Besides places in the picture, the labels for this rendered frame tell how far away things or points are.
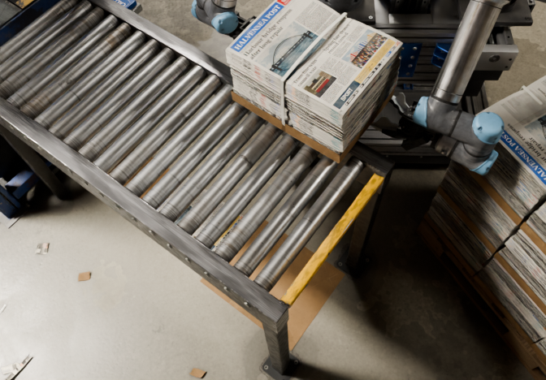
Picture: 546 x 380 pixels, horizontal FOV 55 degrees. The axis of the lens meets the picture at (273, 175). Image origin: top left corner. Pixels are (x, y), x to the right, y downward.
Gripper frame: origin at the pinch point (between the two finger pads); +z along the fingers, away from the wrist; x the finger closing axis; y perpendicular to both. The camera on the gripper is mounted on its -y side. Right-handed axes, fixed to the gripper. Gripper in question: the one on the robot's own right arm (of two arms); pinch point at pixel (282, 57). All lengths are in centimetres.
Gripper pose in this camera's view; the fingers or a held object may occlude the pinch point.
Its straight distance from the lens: 168.7
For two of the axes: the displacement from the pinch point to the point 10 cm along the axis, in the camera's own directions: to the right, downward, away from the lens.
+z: 7.9, 5.1, -3.2
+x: 6.1, -6.9, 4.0
